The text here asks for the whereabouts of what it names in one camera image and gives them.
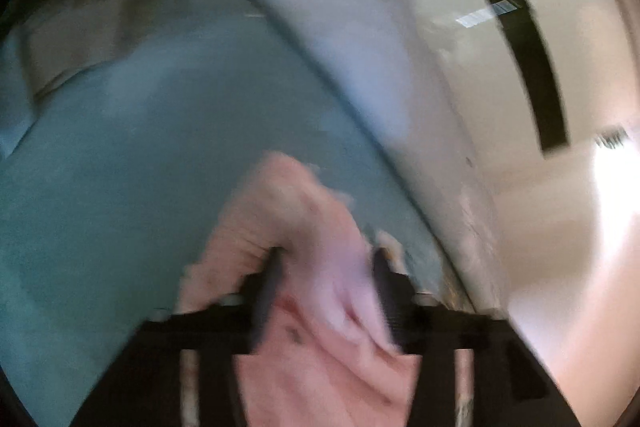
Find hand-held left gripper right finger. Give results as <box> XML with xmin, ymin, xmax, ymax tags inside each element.
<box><xmin>371</xmin><ymin>249</ymin><xmax>582</xmax><ymax>427</ymax></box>

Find white wardrobe with black stripe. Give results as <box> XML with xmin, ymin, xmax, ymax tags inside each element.
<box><xmin>380</xmin><ymin>0</ymin><xmax>640</xmax><ymax>427</ymax></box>

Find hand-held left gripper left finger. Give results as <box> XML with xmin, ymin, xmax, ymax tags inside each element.
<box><xmin>75</xmin><ymin>248</ymin><xmax>285</xmax><ymax>427</ymax></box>

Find lilac floral duvet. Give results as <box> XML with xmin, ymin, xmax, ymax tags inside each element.
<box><xmin>197</xmin><ymin>0</ymin><xmax>506</xmax><ymax>313</ymax></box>

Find pink fleece garment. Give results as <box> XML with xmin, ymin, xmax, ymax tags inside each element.
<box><xmin>175</xmin><ymin>151</ymin><xmax>426</xmax><ymax>427</ymax></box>

